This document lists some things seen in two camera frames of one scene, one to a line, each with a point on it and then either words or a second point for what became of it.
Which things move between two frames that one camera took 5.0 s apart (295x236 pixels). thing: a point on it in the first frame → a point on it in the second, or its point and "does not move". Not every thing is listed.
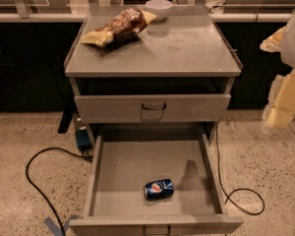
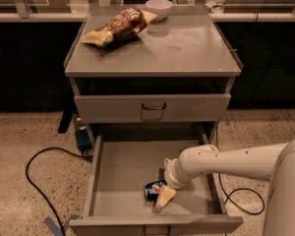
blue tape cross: x=55 y=229 does not move
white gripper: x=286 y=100 → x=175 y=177
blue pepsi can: x=158 y=189 does not move
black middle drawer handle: x=155 y=234 does not move
